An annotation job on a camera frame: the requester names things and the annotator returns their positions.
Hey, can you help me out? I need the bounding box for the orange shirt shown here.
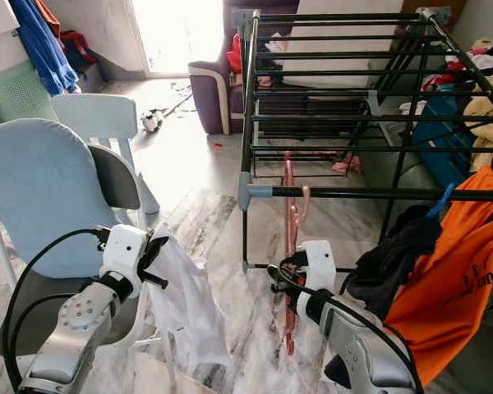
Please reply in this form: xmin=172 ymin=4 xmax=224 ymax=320
xmin=385 ymin=167 xmax=493 ymax=387

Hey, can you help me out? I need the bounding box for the dark navy garment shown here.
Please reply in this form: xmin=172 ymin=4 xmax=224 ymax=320
xmin=325 ymin=204 xmax=445 ymax=387

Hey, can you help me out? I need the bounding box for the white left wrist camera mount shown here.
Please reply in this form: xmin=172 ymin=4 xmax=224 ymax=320
xmin=101 ymin=224 xmax=149 ymax=284

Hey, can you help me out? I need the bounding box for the blue towel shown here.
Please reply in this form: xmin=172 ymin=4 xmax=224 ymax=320
xmin=8 ymin=0 xmax=79 ymax=95

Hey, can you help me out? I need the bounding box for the green plastic basket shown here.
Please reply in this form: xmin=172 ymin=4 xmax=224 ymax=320
xmin=0 ymin=59 xmax=57 ymax=124

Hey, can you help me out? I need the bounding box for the blue bag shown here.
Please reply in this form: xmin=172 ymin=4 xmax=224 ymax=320
xmin=411 ymin=94 xmax=493 ymax=186

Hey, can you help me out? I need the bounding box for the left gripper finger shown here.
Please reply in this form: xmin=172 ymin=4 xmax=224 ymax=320
xmin=138 ymin=233 xmax=167 ymax=265

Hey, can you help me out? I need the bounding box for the black metal drying rack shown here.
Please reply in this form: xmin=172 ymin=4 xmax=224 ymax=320
xmin=234 ymin=8 xmax=493 ymax=272

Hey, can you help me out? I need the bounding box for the white pad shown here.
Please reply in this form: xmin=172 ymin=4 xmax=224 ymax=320
xmin=279 ymin=0 xmax=420 ymax=89

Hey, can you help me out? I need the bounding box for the purple armchair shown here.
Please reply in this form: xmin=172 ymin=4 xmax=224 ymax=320
xmin=189 ymin=0 xmax=251 ymax=135

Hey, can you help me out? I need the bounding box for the white shirt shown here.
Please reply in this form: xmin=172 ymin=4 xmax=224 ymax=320
xmin=152 ymin=226 xmax=235 ymax=387

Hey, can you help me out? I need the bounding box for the red garment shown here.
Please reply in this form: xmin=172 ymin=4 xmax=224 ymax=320
xmin=226 ymin=33 xmax=246 ymax=73

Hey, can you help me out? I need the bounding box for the light blue kids chair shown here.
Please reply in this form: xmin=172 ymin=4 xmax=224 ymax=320
xmin=51 ymin=93 xmax=161 ymax=216

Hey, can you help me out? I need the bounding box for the grey folding chair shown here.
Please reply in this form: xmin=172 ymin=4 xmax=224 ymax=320
xmin=0 ymin=144 xmax=173 ymax=362

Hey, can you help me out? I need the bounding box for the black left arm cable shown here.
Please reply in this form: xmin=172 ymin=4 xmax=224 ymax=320
xmin=2 ymin=228 xmax=112 ymax=393

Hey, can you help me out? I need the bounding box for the beige cloth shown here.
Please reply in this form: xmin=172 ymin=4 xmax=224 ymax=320
xmin=464 ymin=78 xmax=493 ymax=169

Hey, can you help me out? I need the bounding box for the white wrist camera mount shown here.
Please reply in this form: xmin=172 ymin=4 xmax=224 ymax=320
xmin=101 ymin=224 xmax=149 ymax=284
xmin=296 ymin=240 xmax=338 ymax=292

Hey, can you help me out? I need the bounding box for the dark red bag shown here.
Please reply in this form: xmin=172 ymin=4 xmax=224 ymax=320
xmin=60 ymin=31 xmax=95 ymax=71

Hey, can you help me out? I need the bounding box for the small white toy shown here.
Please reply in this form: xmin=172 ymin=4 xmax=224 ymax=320
xmin=142 ymin=111 xmax=164 ymax=132

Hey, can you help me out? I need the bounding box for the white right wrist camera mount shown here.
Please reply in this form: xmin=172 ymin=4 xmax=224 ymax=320
xmin=296 ymin=240 xmax=338 ymax=292

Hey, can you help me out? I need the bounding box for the blue plastic hanger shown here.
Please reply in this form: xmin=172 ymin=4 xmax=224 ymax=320
xmin=426 ymin=182 xmax=457 ymax=218

